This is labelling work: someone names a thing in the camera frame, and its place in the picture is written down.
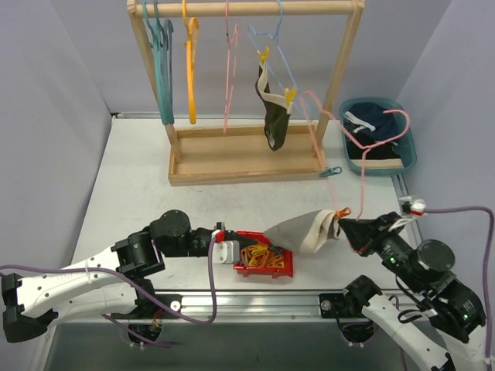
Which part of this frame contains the orange clip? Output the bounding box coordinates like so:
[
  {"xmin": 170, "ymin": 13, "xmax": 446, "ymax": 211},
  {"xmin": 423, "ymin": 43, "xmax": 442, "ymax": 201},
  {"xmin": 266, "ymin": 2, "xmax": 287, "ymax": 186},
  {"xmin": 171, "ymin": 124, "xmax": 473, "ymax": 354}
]
[{"xmin": 336, "ymin": 207, "xmax": 352, "ymax": 219}]

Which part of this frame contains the grey underwear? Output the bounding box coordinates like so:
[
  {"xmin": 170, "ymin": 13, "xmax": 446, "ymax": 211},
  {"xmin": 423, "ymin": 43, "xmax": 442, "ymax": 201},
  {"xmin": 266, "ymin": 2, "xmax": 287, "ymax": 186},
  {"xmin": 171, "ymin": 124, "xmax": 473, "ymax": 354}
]
[{"xmin": 263, "ymin": 209, "xmax": 341, "ymax": 254}]

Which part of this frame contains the teal clip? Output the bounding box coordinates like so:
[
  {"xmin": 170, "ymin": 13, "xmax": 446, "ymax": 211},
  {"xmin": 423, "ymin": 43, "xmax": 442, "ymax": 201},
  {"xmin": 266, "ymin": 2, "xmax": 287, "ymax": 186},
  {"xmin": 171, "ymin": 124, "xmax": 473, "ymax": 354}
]
[{"xmin": 319, "ymin": 166, "xmax": 343, "ymax": 178}]

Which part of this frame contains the pink wire hanger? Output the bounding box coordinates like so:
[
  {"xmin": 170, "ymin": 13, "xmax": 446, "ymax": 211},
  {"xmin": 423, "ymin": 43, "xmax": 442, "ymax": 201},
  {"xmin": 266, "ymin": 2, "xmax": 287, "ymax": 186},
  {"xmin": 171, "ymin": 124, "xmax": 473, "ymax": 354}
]
[
  {"xmin": 223, "ymin": 1, "xmax": 239, "ymax": 134},
  {"xmin": 299, "ymin": 90, "xmax": 411, "ymax": 223}
]

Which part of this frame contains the navy blue underwear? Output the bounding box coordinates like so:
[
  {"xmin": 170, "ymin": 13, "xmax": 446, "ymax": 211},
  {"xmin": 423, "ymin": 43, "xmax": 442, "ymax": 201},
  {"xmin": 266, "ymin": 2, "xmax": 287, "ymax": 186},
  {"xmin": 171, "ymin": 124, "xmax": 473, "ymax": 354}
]
[{"xmin": 343, "ymin": 102, "xmax": 400, "ymax": 146}]

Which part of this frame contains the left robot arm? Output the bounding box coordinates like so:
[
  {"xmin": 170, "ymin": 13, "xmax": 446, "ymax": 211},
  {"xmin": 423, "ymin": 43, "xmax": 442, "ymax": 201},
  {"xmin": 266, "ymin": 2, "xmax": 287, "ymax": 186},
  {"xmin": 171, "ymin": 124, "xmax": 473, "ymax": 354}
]
[{"xmin": 1, "ymin": 209, "xmax": 293, "ymax": 344}]

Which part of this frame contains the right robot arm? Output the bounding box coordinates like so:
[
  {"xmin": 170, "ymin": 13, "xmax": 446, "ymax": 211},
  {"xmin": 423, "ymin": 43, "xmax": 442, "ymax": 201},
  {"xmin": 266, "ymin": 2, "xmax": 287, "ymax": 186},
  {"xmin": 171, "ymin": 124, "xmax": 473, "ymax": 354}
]
[{"xmin": 338, "ymin": 212, "xmax": 494, "ymax": 370}]

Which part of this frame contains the black underwear in basin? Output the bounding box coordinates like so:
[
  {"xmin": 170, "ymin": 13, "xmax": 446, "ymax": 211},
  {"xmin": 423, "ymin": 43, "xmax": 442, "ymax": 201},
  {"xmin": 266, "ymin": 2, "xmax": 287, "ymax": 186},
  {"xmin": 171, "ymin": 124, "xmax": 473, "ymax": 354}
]
[{"xmin": 344, "ymin": 137, "xmax": 404, "ymax": 169}]

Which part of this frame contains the wooden hanger rack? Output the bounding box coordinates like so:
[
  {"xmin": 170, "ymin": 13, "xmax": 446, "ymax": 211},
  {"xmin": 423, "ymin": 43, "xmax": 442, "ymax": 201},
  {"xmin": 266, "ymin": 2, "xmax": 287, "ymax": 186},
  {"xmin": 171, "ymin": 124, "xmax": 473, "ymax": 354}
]
[{"xmin": 127, "ymin": 1, "xmax": 365, "ymax": 186}]

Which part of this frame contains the dark olive underwear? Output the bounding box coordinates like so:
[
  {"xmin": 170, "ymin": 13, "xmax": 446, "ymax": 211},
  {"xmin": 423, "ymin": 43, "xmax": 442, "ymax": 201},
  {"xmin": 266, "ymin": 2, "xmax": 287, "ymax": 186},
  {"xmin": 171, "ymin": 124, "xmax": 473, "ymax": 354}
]
[{"xmin": 254, "ymin": 63, "xmax": 294, "ymax": 151}]

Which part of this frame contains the teal plastic hanger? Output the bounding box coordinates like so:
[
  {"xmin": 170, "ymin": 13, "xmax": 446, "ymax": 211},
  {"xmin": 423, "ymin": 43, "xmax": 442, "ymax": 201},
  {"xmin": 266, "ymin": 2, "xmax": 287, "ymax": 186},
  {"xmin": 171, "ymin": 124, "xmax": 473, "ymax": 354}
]
[{"xmin": 141, "ymin": 0, "xmax": 173, "ymax": 126}]

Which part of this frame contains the orange plastic hanger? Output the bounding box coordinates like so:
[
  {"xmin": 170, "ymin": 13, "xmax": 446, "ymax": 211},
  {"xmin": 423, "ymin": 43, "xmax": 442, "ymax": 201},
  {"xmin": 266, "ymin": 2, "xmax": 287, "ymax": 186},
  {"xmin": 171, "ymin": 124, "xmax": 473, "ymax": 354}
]
[{"xmin": 181, "ymin": 0, "xmax": 200, "ymax": 124}]

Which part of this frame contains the pile of coloured clips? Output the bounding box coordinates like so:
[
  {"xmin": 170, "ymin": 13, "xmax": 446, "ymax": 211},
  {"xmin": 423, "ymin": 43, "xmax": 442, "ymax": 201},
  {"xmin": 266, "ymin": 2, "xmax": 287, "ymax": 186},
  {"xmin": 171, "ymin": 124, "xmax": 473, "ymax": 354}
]
[{"xmin": 241, "ymin": 243, "xmax": 285, "ymax": 268}]

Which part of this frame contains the red plastic bin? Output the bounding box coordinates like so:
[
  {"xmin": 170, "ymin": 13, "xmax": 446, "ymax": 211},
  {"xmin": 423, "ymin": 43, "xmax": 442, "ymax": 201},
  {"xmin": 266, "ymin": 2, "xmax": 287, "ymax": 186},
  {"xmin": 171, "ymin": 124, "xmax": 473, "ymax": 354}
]
[{"xmin": 234, "ymin": 231, "xmax": 294, "ymax": 278}]

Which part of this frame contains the teal plastic basin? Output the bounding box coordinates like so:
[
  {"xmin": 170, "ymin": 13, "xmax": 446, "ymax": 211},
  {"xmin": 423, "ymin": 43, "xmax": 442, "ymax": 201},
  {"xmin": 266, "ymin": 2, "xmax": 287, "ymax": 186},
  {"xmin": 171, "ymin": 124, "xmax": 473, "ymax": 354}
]
[{"xmin": 339, "ymin": 97, "xmax": 417, "ymax": 176}]

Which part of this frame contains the lower yellow clip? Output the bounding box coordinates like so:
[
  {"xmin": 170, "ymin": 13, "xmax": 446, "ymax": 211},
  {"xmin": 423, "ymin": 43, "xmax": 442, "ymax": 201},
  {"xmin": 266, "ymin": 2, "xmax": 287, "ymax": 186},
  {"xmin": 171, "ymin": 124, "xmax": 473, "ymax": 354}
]
[{"xmin": 285, "ymin": 87, "xmax": 297, "ymax": 107}]

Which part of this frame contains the yellow clip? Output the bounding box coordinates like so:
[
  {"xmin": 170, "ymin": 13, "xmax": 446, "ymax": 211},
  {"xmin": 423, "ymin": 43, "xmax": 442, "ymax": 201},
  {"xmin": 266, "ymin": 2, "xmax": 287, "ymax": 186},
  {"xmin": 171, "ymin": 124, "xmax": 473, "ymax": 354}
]
[
  {"xmin": 285, "ymin": 87, "xmax": 297, "ymax": 107},
  {"xmin": 257, "ymin": 47, "xmax": 269, "ymax": 64}
]

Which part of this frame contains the upper yellow clip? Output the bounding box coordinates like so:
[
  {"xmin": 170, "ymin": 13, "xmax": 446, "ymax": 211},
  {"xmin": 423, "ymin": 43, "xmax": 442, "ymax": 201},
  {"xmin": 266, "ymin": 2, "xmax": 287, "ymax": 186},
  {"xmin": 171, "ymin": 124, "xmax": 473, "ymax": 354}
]
[{"xmin": 257, "ymin": 47, "xmax": 269, "ymax": 64}]

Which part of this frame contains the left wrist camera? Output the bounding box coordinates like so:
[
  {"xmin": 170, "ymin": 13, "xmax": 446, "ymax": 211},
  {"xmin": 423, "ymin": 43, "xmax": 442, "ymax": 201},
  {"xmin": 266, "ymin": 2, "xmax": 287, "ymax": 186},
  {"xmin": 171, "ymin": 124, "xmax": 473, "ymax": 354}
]
[{"xmin": 212, "ymin": 230, "xmax": 241, "ymax": 264}]

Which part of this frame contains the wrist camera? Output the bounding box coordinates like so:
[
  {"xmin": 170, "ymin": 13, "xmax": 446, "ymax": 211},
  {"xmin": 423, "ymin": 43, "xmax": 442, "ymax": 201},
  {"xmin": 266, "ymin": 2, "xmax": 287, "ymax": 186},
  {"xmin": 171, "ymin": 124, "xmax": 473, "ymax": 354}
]
[
  {"xmin": 212, "ymin": 230, "xmax": 241, "ymax": 264},
  {"xmin": 389, "ymin": 195, "xmax": 426, "ymax": 231}
]

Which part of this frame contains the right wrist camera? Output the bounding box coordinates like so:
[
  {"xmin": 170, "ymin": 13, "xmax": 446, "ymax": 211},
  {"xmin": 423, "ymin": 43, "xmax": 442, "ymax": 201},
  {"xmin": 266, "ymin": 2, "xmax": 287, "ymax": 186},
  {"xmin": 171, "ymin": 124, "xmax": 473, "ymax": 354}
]
[{"xmin": 389, "ymin": 195, "xmax": 426, "ymax": 231}]

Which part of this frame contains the aluminium rail base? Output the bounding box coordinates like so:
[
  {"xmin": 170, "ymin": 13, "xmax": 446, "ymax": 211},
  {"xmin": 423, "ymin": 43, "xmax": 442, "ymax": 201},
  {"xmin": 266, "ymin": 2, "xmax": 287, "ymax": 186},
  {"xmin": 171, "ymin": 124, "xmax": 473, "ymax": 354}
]
[{"xmin": 43, "ymin": 287, "xmax": 459, "ymax": 324}]

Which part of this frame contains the light blue wire hanger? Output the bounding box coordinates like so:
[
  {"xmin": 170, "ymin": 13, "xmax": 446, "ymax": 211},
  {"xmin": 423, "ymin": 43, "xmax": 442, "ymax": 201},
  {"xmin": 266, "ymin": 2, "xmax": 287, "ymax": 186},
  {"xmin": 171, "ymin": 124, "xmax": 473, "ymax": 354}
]
[{"xmin": 247, "ymin": 0, "xmax": 298, "ymax": 96}]

